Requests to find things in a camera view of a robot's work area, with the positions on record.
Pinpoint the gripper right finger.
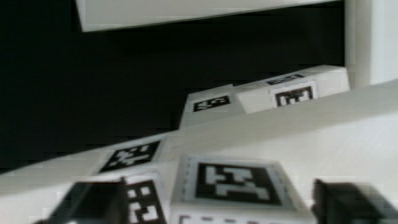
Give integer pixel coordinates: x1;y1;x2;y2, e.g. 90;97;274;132
312;179;398;224

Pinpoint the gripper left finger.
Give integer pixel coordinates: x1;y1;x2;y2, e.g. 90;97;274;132
34;179;129;224

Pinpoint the white tagged cube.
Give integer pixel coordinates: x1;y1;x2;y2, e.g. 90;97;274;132
171;155;317;224
123;172;169;224

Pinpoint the white chair back frame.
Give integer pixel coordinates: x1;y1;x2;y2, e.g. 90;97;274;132
0;80;398;224

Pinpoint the white chair leg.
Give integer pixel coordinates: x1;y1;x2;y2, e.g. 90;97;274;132
180;84;246;128
237;65;351;113

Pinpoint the white U-shaped fence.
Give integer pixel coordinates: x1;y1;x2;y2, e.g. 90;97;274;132
74;0;398;87

